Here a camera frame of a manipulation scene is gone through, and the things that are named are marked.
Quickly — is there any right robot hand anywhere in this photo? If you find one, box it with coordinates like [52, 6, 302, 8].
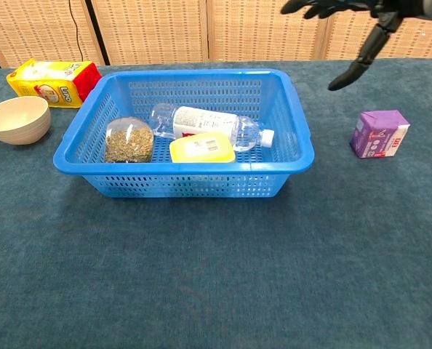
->
[279, 0, 432, 92]

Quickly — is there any purple carton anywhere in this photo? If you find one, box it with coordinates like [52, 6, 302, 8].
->
[349, 109, 411, 159]

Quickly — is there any clear water bottle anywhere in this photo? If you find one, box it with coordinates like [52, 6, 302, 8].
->
[149, 103, 276, 153]

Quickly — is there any yellow square container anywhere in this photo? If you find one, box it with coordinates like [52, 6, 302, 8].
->
[169, 132, 237, 164]

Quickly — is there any glass jar of herbs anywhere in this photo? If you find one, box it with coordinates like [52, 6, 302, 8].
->
[104, 116, 155, 164]

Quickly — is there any yellow snack bag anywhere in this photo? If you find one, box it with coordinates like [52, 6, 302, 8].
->
[6, 57, 103, 109]

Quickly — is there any beige bowl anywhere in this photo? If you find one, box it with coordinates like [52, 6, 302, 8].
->
[0, 95, 52, 145]

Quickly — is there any blue plastic basket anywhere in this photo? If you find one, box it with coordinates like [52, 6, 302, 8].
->
[52, 68, 316, 199]

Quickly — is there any bamboo folding screen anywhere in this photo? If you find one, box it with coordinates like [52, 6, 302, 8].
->
[0, 0, 432, 69]

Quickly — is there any black tripod stand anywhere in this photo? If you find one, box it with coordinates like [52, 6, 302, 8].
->
[84, 0, 111, 65]

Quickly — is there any teal table mat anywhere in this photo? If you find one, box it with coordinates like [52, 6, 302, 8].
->
[0, 57, 432, 349]

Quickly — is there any thin black hanging cable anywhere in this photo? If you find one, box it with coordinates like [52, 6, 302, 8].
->
[68, 0, 85, 61]

